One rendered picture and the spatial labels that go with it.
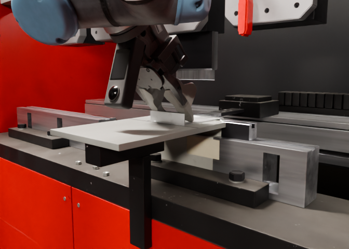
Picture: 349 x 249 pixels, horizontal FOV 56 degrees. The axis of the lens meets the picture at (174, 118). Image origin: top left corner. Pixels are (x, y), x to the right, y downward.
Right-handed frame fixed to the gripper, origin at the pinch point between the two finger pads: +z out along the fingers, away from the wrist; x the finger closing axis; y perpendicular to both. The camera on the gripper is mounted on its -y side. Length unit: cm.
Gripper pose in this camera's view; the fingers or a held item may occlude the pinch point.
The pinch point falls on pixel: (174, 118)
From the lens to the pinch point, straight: 63.3
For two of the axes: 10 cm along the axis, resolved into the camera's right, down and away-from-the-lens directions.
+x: -7.5, -0.9, 6.5
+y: 5.0, -7.2, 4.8
